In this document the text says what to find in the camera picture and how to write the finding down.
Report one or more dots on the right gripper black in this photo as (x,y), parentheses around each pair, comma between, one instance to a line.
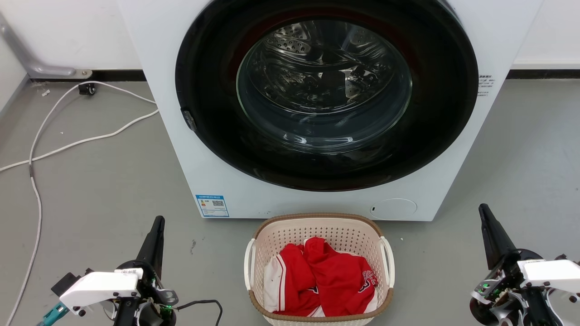
(498,290)

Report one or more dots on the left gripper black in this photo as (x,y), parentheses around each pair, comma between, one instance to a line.
(152,312)

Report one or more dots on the cream perforated plastic laundry basket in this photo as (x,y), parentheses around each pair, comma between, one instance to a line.
(344,231)

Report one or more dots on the white front-loading washing machine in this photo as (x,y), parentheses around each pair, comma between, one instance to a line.
(453,190)

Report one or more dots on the blue white energy label sticker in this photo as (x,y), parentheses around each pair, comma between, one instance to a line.
(212,206)

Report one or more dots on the round white filter cover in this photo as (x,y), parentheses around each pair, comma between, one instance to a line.
(393,209)

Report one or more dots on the black round glass washer door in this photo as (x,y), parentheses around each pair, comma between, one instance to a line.
(213,136)

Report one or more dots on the small printed text sticker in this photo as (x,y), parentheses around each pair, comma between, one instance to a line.
(485,85)

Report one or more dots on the red and white jersey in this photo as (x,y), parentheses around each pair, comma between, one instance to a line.
(337,280)

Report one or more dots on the small black floor plug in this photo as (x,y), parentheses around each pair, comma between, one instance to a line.
(86,88)

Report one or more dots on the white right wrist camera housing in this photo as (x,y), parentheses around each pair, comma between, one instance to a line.
(555,271)

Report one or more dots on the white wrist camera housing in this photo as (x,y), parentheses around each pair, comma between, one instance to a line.
(97,287)
(555,271)

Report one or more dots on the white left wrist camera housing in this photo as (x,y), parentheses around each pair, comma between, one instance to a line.
(97,287)

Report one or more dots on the metal pipe floor bracket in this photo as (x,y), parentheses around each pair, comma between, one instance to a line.
(84,73)

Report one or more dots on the grey wall pipe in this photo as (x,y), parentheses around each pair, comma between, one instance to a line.
(27,59)

